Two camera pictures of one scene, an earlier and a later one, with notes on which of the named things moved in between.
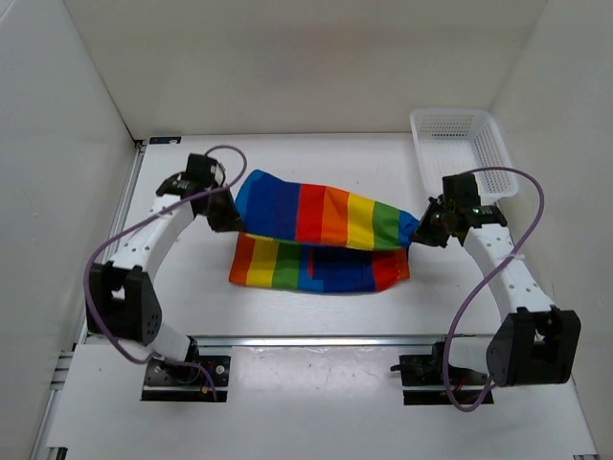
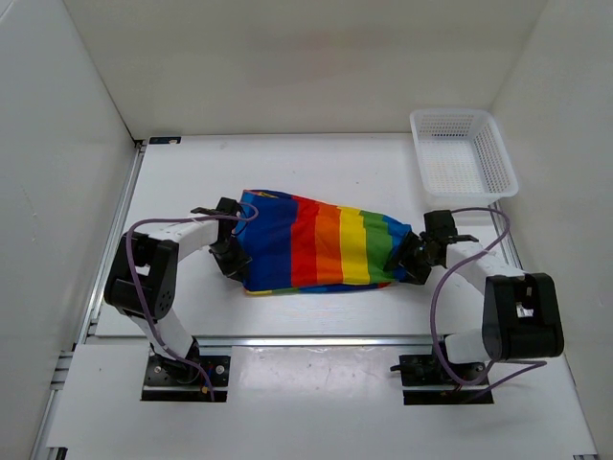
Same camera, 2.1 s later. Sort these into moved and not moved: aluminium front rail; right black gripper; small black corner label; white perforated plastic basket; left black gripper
Moved: right black gripper; left black gripper
Not moved: aluminium front rail; white perforated plastic basket; small black corner label
